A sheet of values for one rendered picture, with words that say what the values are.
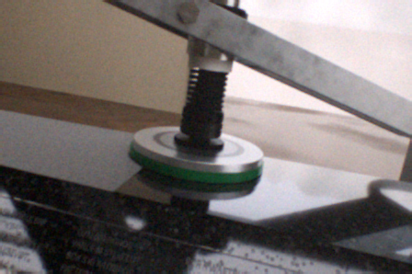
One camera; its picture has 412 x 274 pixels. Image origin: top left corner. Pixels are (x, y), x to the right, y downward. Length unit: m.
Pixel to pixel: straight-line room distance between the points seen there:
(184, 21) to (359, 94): 0.29
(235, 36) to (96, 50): 5.49
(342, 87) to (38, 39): 6.10
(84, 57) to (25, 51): 1.03
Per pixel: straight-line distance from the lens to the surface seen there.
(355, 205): 0.55
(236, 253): 0.40
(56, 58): 6.33
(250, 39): 0.53
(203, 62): 0.54
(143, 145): 0.54
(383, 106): 0.65
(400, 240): 0.48
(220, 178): 0.50
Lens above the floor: 0.98
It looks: 13 degrees down
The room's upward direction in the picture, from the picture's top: 8 degrees clockwise
